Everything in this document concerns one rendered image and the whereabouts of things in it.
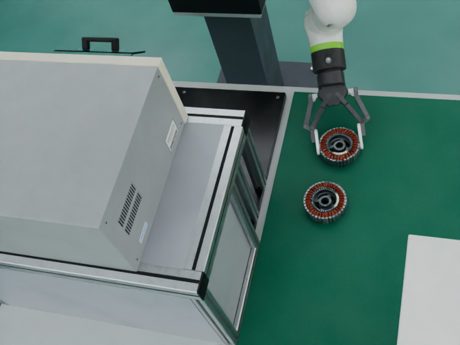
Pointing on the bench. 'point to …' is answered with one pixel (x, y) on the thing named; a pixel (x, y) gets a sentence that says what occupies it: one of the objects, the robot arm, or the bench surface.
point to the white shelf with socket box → (430, 292)
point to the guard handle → (100, 41)
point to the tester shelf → (174, 214)
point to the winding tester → (84, 154)
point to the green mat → (352, 222)
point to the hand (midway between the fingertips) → (339, 145)
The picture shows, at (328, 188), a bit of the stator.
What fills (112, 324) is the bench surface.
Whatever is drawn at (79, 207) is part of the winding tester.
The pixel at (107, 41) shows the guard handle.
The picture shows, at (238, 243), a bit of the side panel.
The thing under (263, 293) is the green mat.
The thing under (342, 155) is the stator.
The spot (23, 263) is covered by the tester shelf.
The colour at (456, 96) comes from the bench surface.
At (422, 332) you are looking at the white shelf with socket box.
